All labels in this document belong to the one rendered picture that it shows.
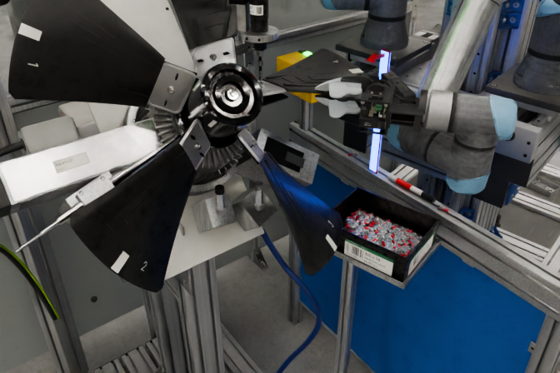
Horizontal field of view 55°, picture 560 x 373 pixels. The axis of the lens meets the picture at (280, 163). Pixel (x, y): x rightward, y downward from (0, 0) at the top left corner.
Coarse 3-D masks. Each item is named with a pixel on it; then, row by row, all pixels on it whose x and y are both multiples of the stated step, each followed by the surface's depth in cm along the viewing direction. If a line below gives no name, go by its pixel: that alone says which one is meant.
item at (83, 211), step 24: (144, 168) 85; (168, 168) 89; (192, 168) 96; (120, 192) 82; (144, 192) 86; (168, 192) 90; (72, 216) 78; (96, 216) 80; (120, 216) 83; (144, 216) 86; (168, 216) 92; (96, 240) 80; (120, 240) 84; (144, 240) 88; (168, 240) 93; (144, 288) 89
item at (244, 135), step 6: (240, 132) 99; (246, 132) 103; (240, 138) 97; (246, 138) 100; (252, 138) 105; (246, 144) 97; (258, 144) 105; (252, 150) 98; (258, 150) 103; (258, 156) 99
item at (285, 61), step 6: (288, 54) 153; (294, 54) 153; (300, 54) 153; (282, 60) 150; (288, 60) 149; (294, 60) 149; (300, 60) 149; (282, 66) 151; (288, 66) 148; (300, 96) 148; (306, 96) 146; (312, 96) 145; (312, 102) 146
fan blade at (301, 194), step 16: (272, 160) 104; (272, 176) 98; (288, 176) 106; (288, 192) 99; (304, 192) 107; (288, 208) 96; (304, 208) 101; (320, 208) 108; (288, 224) 94; (304, 224) 98; (320, 224) 103; (336, 224) 109; (304, 240) 96; (320, 240) 100; (336, 240) 105; (304, 256) 94; (320, 256) 98
